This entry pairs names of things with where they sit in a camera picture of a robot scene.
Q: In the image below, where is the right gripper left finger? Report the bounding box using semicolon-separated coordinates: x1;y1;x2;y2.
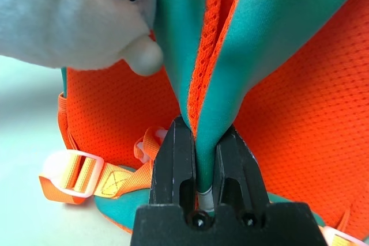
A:
148;115;198;211

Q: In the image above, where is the grey plush toy keychain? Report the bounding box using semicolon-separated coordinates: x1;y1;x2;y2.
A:
0;0;165;77

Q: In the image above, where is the orange and teal backpack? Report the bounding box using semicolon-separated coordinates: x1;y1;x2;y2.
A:
39;0;369;246

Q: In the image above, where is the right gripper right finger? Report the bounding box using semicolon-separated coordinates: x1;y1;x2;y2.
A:
214;124;270;211

